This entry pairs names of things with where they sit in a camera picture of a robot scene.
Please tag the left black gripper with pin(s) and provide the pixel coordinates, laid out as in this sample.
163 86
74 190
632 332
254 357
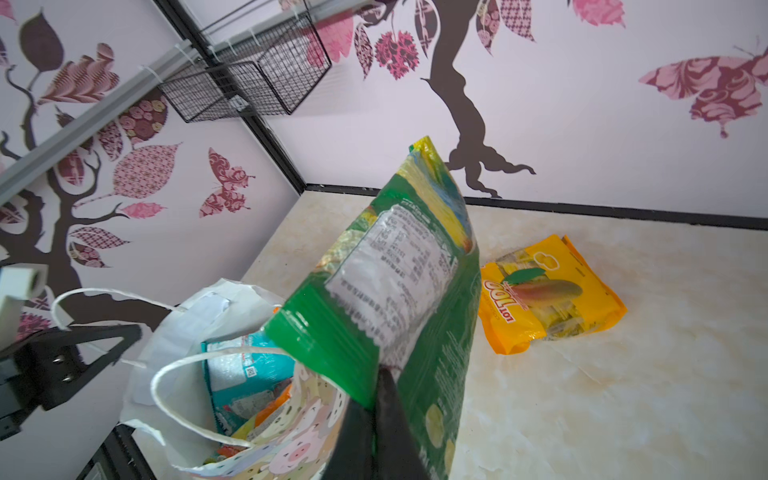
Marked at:
48 369

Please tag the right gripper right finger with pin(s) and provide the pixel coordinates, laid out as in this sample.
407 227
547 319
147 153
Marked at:
396 457

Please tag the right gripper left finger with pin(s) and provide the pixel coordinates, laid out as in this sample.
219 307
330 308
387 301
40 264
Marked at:
352 457

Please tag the white paper gift bag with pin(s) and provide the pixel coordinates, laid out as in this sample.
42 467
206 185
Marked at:
168 404

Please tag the teal white snack packet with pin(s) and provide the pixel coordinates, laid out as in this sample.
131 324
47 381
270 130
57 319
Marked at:
241 385

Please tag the green snack packet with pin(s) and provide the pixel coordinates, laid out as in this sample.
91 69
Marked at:
399 289

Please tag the orange white snack packet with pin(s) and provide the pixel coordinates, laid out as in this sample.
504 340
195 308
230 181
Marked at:
259 420

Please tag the yellow corn snack bag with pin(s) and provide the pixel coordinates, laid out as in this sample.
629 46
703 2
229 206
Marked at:
546 291

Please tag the left aluminium rail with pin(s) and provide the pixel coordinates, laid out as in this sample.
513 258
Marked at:
44 157

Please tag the aluminium rail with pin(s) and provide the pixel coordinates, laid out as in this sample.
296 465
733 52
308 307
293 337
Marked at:
257 17
44 157

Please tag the black wire basket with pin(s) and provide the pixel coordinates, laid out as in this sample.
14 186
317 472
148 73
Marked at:
269 76

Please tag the back aluminium rail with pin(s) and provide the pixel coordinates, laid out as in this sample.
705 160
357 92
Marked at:
257 17

